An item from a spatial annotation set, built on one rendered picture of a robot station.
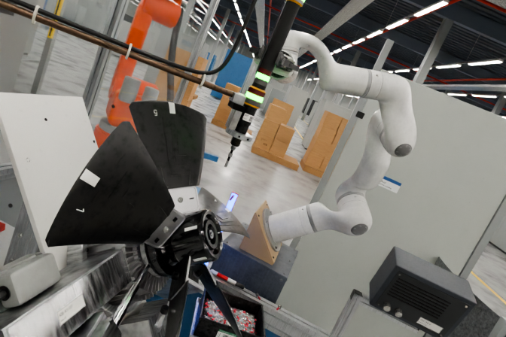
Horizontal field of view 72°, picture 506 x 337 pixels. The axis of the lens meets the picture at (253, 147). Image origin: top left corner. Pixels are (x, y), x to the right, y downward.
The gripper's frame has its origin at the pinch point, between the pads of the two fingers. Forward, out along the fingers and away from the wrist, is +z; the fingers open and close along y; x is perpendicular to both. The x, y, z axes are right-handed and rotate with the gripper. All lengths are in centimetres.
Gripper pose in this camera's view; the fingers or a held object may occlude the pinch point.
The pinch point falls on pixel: (270, 56)
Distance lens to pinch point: 86.5
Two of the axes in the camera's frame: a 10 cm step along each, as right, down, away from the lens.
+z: -2.0, 1.0, -9.7
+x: 3.9, -9.1, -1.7
